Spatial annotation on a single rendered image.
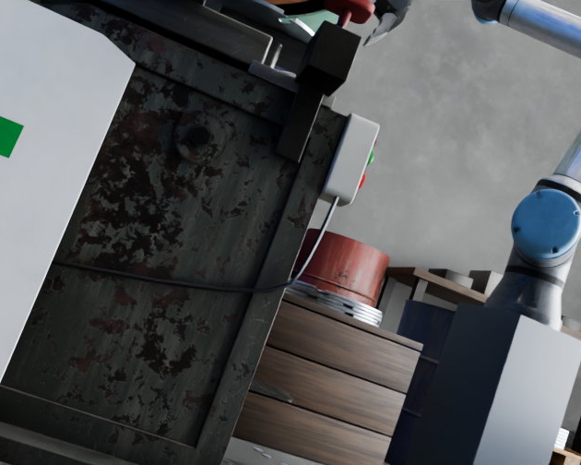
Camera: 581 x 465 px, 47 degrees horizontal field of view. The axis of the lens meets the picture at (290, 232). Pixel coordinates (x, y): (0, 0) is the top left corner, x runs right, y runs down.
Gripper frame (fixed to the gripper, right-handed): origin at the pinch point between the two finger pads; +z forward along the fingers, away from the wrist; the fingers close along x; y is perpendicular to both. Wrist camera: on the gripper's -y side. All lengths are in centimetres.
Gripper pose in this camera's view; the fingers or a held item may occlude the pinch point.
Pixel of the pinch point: (358, 28)
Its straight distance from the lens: 142.9
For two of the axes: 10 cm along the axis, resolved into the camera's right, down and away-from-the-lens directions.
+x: -6.8, -7.2, -1.4
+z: -7.0, 6.9, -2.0
